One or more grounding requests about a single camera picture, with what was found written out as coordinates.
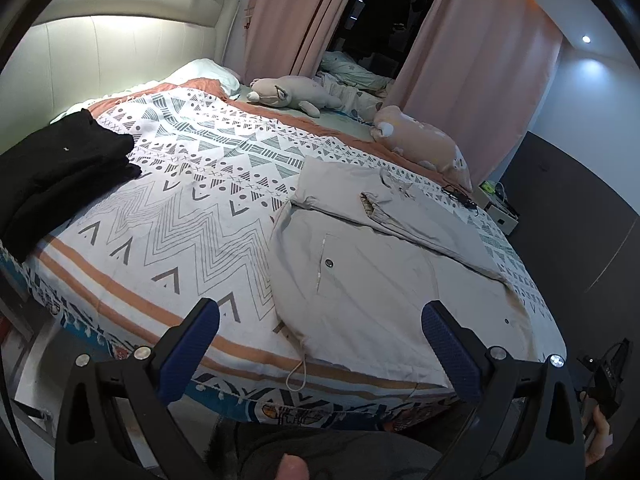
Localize person's left hand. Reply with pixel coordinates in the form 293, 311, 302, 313
277, 454, 311, 480

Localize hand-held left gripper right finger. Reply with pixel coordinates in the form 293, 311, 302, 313
421, 300, 586, 480

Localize light floral bedding pile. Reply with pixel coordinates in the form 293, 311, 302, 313
316, 51, 396, 111

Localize cream bed headboard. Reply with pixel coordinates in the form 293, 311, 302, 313
30, 0, 241, 126

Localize person's right hand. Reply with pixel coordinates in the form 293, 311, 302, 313
582, 405, 615, 467

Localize folded black clothes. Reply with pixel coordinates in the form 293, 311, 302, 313
0, 108, 143, 263

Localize grey plush toy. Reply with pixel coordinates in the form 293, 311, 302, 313
246, 76, 346, 120

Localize beige plush toy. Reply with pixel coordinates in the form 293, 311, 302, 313
371, 106, 473, 193

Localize green bed sheet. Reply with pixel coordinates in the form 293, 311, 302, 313
235, 85, 386, 138

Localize black charger cable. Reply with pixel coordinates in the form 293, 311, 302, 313
441, 185, 481, 217

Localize beige jacket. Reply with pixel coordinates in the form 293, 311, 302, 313
267, 156, 533, 392

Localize white pillow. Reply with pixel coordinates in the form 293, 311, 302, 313
50, 58, 241, 123

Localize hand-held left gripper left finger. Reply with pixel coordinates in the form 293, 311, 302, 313
54, 298, 221, 480

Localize white nightstand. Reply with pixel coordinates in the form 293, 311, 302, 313
477, 182, 521, 235

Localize patterned blanket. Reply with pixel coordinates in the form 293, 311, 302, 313
25, 77, 568, 411

